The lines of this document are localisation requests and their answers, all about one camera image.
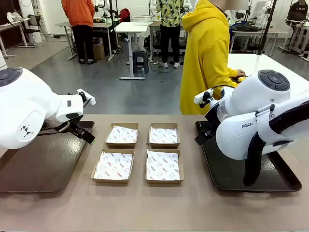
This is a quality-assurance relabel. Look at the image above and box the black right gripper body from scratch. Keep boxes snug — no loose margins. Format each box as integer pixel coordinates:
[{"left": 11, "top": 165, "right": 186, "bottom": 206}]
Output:
[{"left": 204, "top": 104, "right": 221, "bottom": 134}]

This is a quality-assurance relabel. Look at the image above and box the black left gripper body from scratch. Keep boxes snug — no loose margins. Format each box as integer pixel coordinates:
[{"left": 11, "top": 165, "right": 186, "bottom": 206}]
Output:
[{"left": 63, "top": 116, "right": 86, "bottom": 135}]

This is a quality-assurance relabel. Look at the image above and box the brown cardboard donut box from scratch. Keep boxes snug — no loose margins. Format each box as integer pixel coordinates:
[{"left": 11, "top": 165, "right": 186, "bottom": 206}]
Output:
[
  {"left": 90, "top": 148, "right": 135, "bottom": 184},
  {"left": 147, "top": 123, "right": 181, "bottom": 149},
  {"left": 104, "top": 122, "right": 140, "bottom": 148},
  {"left": 145, "top": 148, "right": 184, "bottom": 185}
]

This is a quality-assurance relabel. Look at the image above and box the white printed paper liner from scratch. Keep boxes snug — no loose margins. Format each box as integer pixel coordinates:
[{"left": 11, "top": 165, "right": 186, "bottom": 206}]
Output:
[
  {"left": 146, "top": 149, "right": 181, "bottom": 181},
  {"left": 106, "top": 125, "right": 139, "bottom": 144},
  {"left": 93, "top": 150, "right": 134, "bottom": 180},
  {"left": 149, "top": 126, "right": 179, "bottom": 145}
]

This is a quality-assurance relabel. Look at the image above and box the right forearm yellow sleeve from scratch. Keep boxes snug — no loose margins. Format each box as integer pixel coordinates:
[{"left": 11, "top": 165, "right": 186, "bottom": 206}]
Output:
[{"left": 217, "top": 64, "right": 239, "bottom": 78}]

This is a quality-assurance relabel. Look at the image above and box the large black serving tray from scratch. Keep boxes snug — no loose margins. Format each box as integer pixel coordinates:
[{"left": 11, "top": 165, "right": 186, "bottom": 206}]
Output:
[{"left": 195, "top": 120, "right": 302, "bottom": 193}]

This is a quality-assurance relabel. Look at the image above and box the brown plastic serving tray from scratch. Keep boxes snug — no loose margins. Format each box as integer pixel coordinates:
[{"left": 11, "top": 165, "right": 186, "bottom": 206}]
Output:
[{"left": 0, "top": 120, "right": 95, "bottom": 194}]

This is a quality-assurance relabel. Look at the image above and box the person in yellow hoodie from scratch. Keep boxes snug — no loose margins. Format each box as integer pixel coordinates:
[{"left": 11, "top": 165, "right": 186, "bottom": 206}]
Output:
[{"left": 180, "top": 0, "right": 247, "bottom": 115}]

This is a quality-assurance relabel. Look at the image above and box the white table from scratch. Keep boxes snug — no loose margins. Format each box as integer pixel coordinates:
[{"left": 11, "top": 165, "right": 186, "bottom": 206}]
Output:
[{"left": 227, "top": 53, "right": 309, "bottom": 95}]

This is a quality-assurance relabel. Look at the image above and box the brown cardboard carton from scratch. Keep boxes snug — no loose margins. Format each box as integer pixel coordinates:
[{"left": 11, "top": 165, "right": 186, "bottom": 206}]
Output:
[{"left": 93, "top": 38, "right": 105, "bottom": 60}]

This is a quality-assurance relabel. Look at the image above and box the grey plastic stool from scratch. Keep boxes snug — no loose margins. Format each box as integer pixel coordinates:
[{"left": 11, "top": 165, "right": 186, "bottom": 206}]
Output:
[{"left": 132, "top": 50, "right": 149, "bottom": 74}]

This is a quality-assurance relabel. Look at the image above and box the dark blue cloth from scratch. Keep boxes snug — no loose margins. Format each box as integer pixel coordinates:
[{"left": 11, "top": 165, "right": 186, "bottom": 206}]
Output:
[{"left": 229, "top": 23, "right": 260, "bottom": 33}]

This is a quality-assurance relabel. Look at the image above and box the person in yellow floral shirt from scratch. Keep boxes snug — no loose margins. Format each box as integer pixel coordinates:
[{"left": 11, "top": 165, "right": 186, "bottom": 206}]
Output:
[{"left": 155, "top": 0, "right": 185, "bottom": 69}]

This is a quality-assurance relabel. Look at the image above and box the grey desk with cloth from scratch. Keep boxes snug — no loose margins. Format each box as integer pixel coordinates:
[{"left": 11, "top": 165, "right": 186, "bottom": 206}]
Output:
[{"left": 229, "top": 23, "right": 289, "bottom": 55}]

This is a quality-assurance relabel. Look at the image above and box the black stand pole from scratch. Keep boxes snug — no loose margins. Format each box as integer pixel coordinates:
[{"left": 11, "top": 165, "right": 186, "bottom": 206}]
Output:
[{"left": 257, "top": 0, "right": 278, "bottom": 56}]

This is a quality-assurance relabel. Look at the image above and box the person in orange hoodie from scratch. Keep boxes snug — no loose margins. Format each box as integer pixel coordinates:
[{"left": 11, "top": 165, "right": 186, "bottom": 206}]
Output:
[{"left": 61, "top": 0, "right": 97, "bottom": 65}]

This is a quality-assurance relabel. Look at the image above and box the black office chair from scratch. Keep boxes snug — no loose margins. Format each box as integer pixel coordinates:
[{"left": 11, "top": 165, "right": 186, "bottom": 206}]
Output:
[{"left": 24, "top": 14, "right": 49, "bottom": 46}]

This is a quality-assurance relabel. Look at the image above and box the white standing desk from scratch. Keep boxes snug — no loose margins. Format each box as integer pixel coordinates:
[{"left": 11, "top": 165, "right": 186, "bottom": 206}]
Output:
[{"left": 115, "top": 22, "right": 151, "bottom": 81}]

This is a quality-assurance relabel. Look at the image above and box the person in black sweatshirt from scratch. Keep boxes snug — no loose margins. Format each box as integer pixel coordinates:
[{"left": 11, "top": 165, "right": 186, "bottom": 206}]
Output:
[{"left": 286, "top": 0, "right": 309, "bottom": 24}]

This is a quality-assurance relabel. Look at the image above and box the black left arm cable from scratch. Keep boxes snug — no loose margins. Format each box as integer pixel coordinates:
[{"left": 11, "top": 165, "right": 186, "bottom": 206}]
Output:
[{"left": 38, "top": 120, "right": 71, "bottom": 135}]

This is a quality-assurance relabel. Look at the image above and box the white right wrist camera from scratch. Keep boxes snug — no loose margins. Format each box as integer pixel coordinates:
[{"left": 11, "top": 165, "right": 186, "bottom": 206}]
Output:
[{"left": 194, "top": 88, "right": 214, "bottom": 108}]

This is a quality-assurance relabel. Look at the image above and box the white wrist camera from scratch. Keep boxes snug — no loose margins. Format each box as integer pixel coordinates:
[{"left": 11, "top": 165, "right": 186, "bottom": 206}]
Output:
[
  {"left": 77, "top": 88, "right": 97, "bottom": 106},
  {"left": 194, "top": 88, "right": 214, "bottom": 108}
]

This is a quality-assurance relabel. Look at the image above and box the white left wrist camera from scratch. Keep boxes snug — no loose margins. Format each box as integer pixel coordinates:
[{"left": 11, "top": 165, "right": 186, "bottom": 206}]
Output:
[{"left": 77, "top": 88, "right": 97, "bottom": 106}]

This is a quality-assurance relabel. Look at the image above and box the black right arm cable sleeve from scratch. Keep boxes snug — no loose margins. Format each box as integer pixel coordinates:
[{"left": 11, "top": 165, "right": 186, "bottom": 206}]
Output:
[{"left": 243, "top": 99, "right": 309, "bottom": 187}]

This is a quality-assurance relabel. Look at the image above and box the white cylindrical pedestal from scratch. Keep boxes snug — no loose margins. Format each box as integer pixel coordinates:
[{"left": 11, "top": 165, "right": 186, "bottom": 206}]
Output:
[{"left": 0, "top": 49, "right": 7, "bottom": 71}]

